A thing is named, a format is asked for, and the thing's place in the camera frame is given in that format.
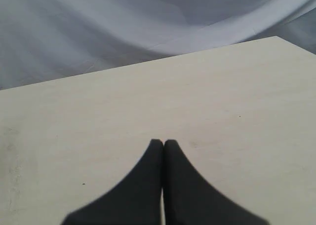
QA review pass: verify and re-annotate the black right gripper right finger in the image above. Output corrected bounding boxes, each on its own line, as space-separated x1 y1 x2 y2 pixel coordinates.
163 139 268 225

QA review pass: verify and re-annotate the white backdrop cloth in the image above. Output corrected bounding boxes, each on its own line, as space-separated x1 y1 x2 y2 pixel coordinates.
0 0 316 89

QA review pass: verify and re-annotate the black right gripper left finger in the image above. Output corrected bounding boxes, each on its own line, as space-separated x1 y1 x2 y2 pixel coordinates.
62 139 163 225

